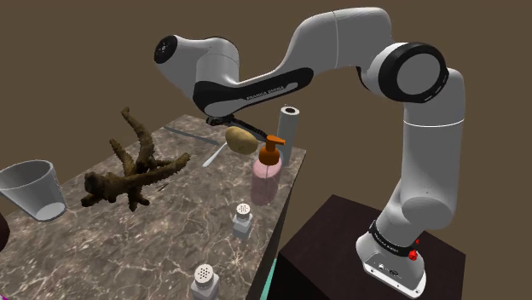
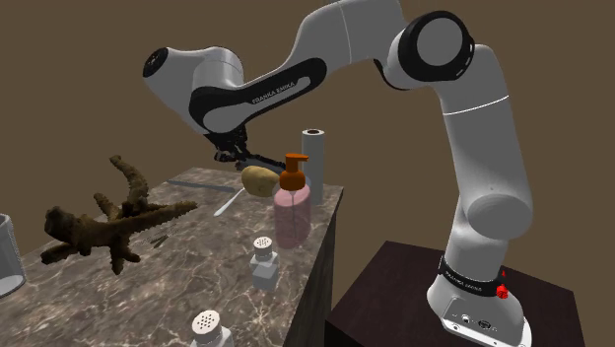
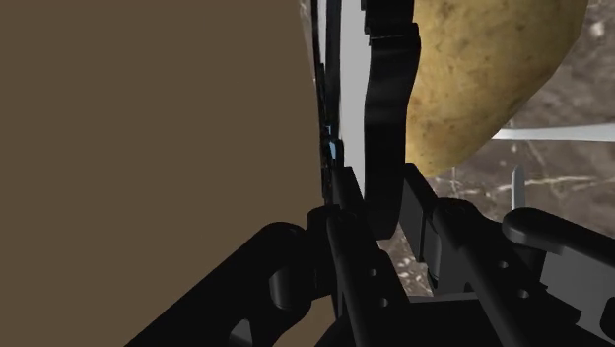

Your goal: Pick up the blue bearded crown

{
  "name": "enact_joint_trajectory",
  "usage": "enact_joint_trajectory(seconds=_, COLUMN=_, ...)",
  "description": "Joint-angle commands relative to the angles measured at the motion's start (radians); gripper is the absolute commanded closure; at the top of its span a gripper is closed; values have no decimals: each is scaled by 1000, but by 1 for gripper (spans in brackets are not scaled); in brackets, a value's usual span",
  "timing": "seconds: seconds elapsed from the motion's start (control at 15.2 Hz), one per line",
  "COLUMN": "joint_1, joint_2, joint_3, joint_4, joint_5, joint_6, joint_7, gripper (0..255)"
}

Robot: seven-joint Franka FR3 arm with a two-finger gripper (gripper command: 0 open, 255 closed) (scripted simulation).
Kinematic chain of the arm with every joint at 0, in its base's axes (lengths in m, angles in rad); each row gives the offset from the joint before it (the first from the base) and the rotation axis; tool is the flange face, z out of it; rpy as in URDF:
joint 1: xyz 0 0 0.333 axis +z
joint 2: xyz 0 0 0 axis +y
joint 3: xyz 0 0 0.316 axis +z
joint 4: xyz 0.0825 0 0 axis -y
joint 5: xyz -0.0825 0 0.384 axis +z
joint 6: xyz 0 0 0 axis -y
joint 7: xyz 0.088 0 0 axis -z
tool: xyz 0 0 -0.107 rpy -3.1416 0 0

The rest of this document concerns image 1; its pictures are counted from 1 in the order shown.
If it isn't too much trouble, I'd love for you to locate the dark robot stand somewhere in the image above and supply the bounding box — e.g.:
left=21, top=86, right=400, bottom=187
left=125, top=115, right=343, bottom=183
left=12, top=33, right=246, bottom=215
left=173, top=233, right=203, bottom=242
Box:
left=265, top=193, right=467, bottom=300

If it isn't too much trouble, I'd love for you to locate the dark maroon round object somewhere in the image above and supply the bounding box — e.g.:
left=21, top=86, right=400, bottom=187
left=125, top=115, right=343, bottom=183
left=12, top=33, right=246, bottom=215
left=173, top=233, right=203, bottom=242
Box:
left=0, top=213, right=11, bottom=253

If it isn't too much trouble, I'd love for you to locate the brown branched driftwood root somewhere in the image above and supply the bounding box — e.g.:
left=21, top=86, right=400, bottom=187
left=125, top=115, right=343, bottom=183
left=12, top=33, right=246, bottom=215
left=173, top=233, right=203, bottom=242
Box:
left=79, top=106, right=192, bottom=213

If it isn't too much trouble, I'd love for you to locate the black thin rod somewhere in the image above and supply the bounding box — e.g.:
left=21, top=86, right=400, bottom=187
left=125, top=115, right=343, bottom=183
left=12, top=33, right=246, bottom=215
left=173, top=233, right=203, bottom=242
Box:
left=230, top=118, right=268, bottom=141

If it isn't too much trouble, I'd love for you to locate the grey table knife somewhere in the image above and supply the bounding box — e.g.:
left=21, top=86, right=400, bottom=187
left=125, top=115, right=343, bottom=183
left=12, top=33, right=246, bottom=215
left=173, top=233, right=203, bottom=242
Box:
left=162, top=125, right=221, bottom=147

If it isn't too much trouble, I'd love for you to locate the grey tapered cup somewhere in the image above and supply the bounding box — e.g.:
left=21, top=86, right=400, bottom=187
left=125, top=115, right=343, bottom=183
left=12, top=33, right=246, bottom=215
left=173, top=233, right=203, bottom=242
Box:
left=0, top=159, right=68, bottom=223

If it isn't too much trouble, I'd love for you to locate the grey salt shaker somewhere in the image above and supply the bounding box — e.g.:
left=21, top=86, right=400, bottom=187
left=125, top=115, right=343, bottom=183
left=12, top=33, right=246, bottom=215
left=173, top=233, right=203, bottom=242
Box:
left=231, top=202, right=255, bottom=240
left=190, top=263, right=222, bottom=300

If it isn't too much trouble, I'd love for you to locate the grey spoon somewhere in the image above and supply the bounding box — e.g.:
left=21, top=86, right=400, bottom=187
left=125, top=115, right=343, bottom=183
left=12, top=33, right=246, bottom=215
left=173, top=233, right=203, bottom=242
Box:
left=202, top=141, right=229, bottom=169

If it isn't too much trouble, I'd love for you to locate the white upright cylinder roll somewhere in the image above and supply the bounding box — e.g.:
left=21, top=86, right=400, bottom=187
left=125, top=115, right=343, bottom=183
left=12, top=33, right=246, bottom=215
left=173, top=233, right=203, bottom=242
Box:
left=276, top=106, right=301, bottom=156

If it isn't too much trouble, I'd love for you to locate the pink soap dispenser orange pump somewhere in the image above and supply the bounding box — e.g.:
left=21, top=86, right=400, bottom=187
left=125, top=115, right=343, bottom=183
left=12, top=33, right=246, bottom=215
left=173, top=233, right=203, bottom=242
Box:
left=250, top=135, right=287, bottom=207

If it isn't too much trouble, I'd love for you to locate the brown potato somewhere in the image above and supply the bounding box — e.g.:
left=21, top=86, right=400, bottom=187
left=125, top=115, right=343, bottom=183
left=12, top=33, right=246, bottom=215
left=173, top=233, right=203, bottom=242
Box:
left=224, top=125, right=260, bottom=156

